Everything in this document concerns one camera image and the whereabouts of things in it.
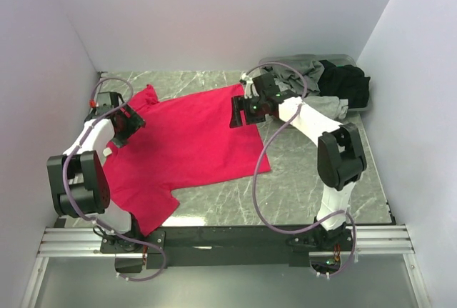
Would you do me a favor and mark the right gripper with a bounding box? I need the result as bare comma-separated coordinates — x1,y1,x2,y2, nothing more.
228,94,266,129

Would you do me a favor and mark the red t-shirt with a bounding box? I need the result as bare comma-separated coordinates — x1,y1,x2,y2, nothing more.
104,84,271,236

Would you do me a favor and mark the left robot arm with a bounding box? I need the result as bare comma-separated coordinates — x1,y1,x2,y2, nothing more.
46,91,146,253

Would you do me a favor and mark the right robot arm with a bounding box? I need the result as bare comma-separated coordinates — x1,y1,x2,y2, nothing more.
229,74,367,250

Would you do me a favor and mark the light grey t-shirt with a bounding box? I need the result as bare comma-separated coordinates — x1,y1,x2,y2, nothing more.
303,96,349,120

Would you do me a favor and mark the black t-shirt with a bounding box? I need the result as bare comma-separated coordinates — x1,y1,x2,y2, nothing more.
318,60,371,109

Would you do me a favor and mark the grey plastic bin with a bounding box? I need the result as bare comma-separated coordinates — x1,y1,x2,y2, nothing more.
260,54,371,111

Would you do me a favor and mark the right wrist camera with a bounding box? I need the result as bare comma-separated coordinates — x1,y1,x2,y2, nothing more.
239,73,256,98

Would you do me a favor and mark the aluminium rail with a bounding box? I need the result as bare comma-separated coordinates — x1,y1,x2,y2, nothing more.
37,225,414,259

